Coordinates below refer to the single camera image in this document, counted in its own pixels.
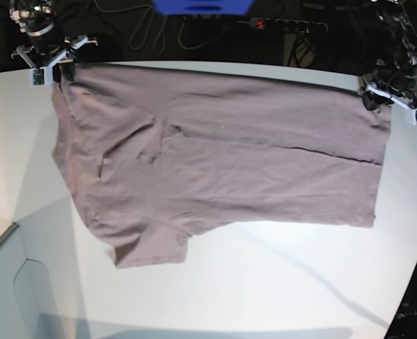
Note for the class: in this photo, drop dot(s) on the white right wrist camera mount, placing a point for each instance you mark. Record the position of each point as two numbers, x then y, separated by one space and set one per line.
42 75

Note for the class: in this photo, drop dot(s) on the black power strip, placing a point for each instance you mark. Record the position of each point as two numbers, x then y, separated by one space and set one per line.
288 26

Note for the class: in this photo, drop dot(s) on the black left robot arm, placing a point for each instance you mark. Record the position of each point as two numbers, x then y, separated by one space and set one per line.
398 20

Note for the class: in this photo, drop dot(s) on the blue plastic box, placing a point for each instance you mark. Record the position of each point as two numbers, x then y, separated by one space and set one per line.
202 7

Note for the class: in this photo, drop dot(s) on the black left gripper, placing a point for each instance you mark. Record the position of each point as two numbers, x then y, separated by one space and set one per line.
390 79

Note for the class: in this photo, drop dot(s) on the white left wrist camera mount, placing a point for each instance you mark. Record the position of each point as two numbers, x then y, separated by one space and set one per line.
406 99

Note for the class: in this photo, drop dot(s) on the mauve grey t-shirt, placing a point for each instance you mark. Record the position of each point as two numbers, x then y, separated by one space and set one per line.
153 157

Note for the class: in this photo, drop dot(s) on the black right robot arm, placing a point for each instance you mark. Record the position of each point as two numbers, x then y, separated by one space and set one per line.
34 15

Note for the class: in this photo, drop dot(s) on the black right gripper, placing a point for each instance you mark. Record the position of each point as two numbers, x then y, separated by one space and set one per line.
48 48

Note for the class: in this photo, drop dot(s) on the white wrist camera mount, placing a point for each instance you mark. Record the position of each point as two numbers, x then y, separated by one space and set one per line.
406 99
42 75

